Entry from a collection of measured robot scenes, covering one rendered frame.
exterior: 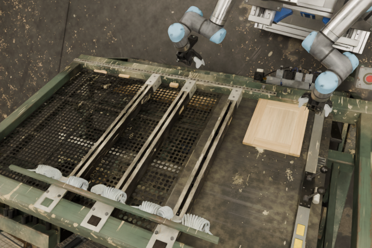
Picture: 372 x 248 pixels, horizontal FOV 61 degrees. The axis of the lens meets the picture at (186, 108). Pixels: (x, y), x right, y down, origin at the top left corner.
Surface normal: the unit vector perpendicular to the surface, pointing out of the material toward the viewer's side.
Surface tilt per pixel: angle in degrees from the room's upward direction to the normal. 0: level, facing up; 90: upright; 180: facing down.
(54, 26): 0
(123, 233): 58
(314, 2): 0
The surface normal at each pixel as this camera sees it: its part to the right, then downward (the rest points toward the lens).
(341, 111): -0.39, 0.63
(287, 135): -0.10, -0.75
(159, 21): -0.39, 0.14
